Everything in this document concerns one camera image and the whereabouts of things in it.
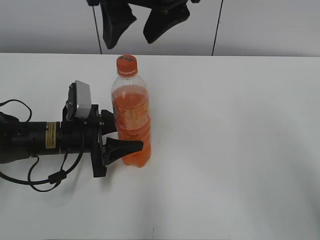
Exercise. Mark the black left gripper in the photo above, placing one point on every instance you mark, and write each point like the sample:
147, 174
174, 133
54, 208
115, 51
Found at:
81, 136

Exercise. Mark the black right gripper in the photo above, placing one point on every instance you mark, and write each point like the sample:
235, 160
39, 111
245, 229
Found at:
117, 16

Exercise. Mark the orange soda plastic bottle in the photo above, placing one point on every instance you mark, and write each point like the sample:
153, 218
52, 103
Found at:
131, 108

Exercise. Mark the orange bottle cap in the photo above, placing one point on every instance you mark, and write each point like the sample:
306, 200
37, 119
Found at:
127, 66

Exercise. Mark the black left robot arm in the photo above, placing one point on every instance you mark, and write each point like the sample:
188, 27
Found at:
21, 140

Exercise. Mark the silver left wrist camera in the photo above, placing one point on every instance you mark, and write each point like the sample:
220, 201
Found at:
78, 104

